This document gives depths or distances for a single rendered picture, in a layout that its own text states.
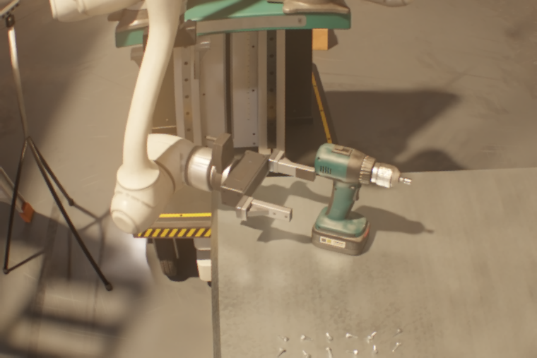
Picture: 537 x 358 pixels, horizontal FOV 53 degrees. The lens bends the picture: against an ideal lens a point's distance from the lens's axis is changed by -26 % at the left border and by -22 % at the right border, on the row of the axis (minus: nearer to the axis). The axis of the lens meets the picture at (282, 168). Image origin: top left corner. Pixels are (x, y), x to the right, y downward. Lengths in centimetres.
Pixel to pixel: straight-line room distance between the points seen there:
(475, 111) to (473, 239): 177
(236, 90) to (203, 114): 13
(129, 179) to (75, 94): 209
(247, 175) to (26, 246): 135
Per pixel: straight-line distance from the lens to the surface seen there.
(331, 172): 132
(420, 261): 144
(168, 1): 128
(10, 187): 251
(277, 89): 210
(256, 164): 146
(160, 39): 132
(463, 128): 307
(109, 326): 216
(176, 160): 146
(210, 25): 175
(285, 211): 136
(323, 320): 131
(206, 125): 222
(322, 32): 348
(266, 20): 176
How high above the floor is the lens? 167
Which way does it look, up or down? 38 degrees down
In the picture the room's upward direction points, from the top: straight up
